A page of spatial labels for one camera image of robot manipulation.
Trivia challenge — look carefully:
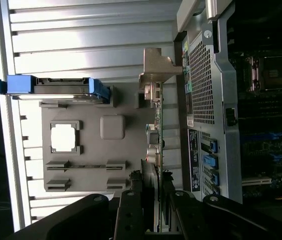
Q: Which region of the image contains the green motherboard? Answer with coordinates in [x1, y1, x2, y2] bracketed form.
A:
[238, 48, 282, 201]

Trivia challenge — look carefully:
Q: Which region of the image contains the grey parts rack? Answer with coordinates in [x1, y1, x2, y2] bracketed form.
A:
[38, 84, 163, 193]

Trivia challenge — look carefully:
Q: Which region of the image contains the silver CPU chip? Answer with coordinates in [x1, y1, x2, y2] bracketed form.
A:
[50, 123, 78, 152]

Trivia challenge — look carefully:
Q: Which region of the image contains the blue expansion slot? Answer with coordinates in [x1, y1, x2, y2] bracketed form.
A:
[240, 128, 282, 141]

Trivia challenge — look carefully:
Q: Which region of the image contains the open PC case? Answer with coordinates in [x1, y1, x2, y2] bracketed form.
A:
[173, 0, 282, 208]

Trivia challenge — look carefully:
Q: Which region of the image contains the blue disk carrier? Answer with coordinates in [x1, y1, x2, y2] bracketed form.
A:
[0, 74, 112, 106]

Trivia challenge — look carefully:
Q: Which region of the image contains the CPU socket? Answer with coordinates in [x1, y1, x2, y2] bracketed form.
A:
[245, 53, 282, 93]

